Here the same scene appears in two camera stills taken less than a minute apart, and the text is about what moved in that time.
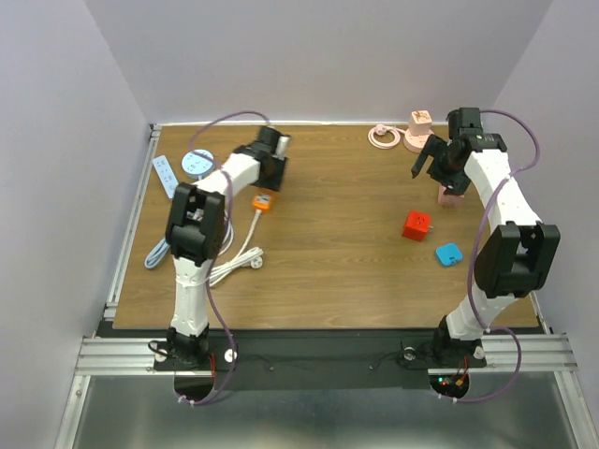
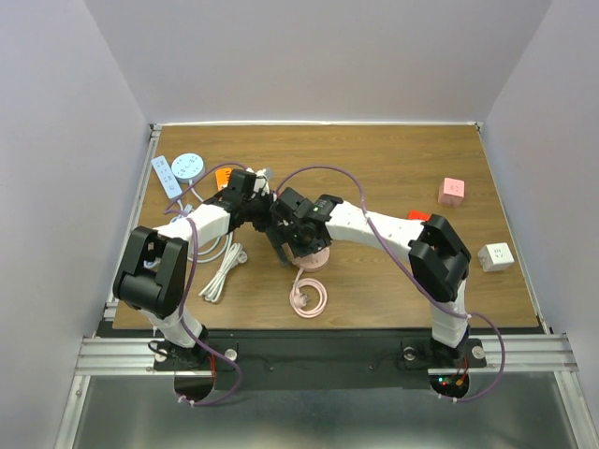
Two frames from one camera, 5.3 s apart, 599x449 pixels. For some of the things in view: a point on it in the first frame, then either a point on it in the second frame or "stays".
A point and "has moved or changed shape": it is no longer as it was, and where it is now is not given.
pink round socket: (416, 142) to (314, 261)
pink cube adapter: (448, 200) stays
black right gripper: (435, 146) to (282, 231)
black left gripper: (273, 181) to (268, 199)
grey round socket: (197, 164) has moved or changed shape
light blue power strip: (165, 174) stays
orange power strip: (263, 198) has moved or changed shape
